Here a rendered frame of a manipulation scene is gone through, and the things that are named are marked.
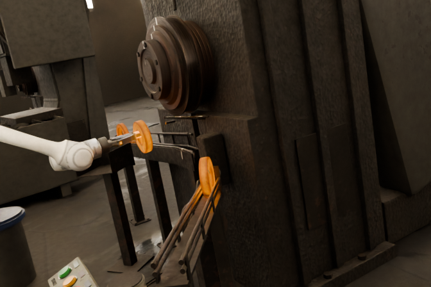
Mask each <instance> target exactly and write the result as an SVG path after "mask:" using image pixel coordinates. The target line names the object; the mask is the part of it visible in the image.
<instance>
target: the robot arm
mask: <svg viewBox="0 0 431 287"><path fill-rule="evenodd" d="M140 137H141V135H140V133H139V131H136V132H133V131H132V132H131V133H128V134H125V135H121V136H116V137H113V138H110V139H109V140H107V139H106V137H102V138H98V139H97V140H96V139H95V138H93V139H90V140H86V141H84V142H74V141H70V140H64V141H62V142H52V141H49V140H45V139H42V138H38V137H36V136H32V135H28V134H26V133H22V132H20V131H16V130H13V129H10V128H7V127H4V126H0V142H4V143H7V144H11V145H15V146H18V147H22V148H25V149H29V150H32V151H36V152H39V153H42V154H45V155H47V156H49V162H50V164H51V166H52V168H53V170H55V171H65V170H75V171H83V170H86V169H88V168H89V167H90V166H91V164H92V161H93V160H94V159H96V158H100V157H101V155H104V154H107V153H109V152H110V148H111V147H117V146H118V147H120V146H122V145H124V144H126V143H128V142H132V141H134V140H137V138H140Z"/></svg>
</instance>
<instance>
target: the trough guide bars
mask: <svg viewBox="0 0 431 287"><path fill-rule="evenodd" d="M220 179H221V178H220V177H218V178H217V180H216V182H215V185H214V187H213V189H212V191H211V193H210V195H209V197H208V200H207V202H206V204H205V206H204V208H203V211H202V212H201V214H200V216H199V219H198V221H197V223H196V225H195V228H194V230H193V232H192V234H191V236H190V238H189V240H188V242H187V245H186V247H185V249H184V251H183V253H182V256H181V258H180V260H179V262H178V263H179V265H182V268H181V270H180V273H181V274H184V273H185V272H186V274H187V280H189V281H190V283H191V281H192V276H191V272H190V265H189V263H190V260H191V257H192V255H193V253H194V250H195V248H196V245H197V243H198V240H199V237H200V235H201V233H202V237H203V240H205V241H206V235H205V228H204V226H205V223H206V221H207V218H208V215H209V213H210V210H211V208H212V209H213V212H214V213H216V209H215V206H214V201H215V198H216V195H217V193H218V191H219V189H220V192H221V194H223V192H222V188H221V180H220ZM201 194H202V195H203V192H202V189H201V183H200V184H199V186H198V188H197V190H196V191H195V193H194V195H193V196H192V198H191V199H190V201H189V203H188V205H187V206H186V208H185V209H184V211H183V213H182V214H181V216H180V217H179V219H178V221H177V223H175V226H174V227H173V229H172V231H171V232H170V234H169V236H168V237H167V239H166V241H165V242H164V244H163V245H162V247H161V249H160V250H159V252H158V254H157V255H156V257H155V258H154V260H153V261H152V264H151V268H153V269H154V272H153V274H152V275H153V277H155V279H156V283H157V284H158V283H159V282H160V280H161V278H160V271H161V269H162V267H163V265H164V263H165V261H166V259H167V257H168V255H169V254H170V252H171V250H172V248H173V246H174V244H175V243H176V241H177V240H178V243H179V242H180V241H181V236H180V233H181V231H182V229H183V228H184V226H185V224H186V222H187V220H188V219H189V217H190V214H191V213H192V215H194V214H195V212H194V207H195V205H196V203H197V202H198V200H199V198H200V196H201Z"/></svg>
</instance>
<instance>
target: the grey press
mask: <svg viewBox="0 0 431 287"><path fill-rule="evenodd" d="M95 55H96V53H95V50H94V44H93V41H92V36H91V33H90V28H89V8H88V4H87V0H0V65H1V70H0V91H1V95H2V97H9V96H13V95H17V91H16V89H15V85H20V84H25V83H31V82H34V79H33V74H32V71H31V67H36V70H37V75H38V80H39V83H40V87H41V91H42V95H43V98H44V100H43V101H44V104H43V107H40V108H35V109H32V110H26V111H21V112H18V113H13V114H9V115H4V116H0V119H1V123H2V124H4V123H7V124H8V125H10V126H11V127H12V126H14V125H16V124H20V123H24V122H26V123H28V124H29V125H31V124H34V123H32V122H31V120H32V119H35V120H39V121H42V120H52V118H54V117H53V116H54V115H56V116H59V117H65V121H66V124H67V129H68V132H69V137H70V140H71V141H74V142H84V141H86V140H90V139H93V138H95V139H96V140H97V139H98V138H102V137H106V139H107V140H109V139H110V134H109V130H108V124H107V120H106V113H105V107H104V103H103V97H102V93H101V87H100V82H99V76H98V72H97V66H96V59H95Z"/></svg>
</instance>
